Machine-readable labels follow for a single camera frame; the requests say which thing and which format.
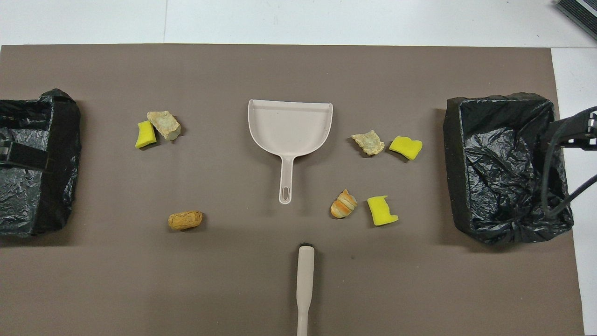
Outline brown paper table mat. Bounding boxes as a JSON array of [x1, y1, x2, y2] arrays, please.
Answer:
[[0, 44, 584, 336]]

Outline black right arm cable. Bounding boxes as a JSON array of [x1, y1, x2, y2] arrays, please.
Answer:
[[541, 106, 597, 219]]

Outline yellow notched sponge piece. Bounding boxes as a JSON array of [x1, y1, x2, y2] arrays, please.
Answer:
[[367, 195, 400, 227]]

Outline yellow sponge with green backing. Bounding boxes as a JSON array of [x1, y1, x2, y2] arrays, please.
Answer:
[[135, 120, 157, 149]]

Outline brown peanut-shaped bread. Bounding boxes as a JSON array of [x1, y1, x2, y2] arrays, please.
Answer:
[[167, 210, 204, 231]]

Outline pale crumpled beige chunk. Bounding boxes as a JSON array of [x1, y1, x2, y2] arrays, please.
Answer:
[[351, 129, 386, 156]]

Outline yellow rounded sponge piece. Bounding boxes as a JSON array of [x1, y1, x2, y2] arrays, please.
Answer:
[[389, 136, 423, 161]]

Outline striped toy croissant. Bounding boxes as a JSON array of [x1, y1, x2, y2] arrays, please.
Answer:
[[330, 189, 358, 219]]

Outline beige stone-like chunk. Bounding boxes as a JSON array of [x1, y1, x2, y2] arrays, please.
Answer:
[[146, 110, 181, 141]]

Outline black bag lined bin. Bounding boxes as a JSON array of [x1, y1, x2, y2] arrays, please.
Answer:
[[0, 88, 82, 237], [443, 92, 575, 245]]

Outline beige hand brush black bristles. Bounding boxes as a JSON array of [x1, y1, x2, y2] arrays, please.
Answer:
[[296, 243, 315, 336]]

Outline dark ribbed device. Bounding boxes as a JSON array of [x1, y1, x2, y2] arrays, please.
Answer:
[[555, 0, 597, 41]]

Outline beige plastic dustpan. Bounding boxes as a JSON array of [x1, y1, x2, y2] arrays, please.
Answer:
[[248, 98, 334, 205]]

